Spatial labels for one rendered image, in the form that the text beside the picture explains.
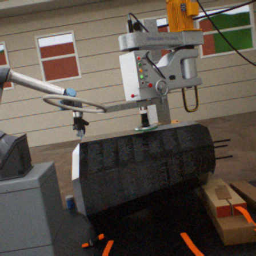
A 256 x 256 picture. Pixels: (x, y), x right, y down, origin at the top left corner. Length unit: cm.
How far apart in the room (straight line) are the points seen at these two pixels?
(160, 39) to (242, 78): 706
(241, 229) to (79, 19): 786
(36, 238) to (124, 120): 722
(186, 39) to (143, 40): 53
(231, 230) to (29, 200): 145
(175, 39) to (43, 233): 198
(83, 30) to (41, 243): 774
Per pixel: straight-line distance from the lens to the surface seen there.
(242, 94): 956
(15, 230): 192
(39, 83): 238
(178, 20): 297
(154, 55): 348
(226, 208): 247
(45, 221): 184
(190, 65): 293
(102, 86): 883
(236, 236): 238
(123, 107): 235
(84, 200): 251
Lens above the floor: 126
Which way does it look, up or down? 7 degrees down
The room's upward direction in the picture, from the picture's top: 9 degrees counter-clockwise
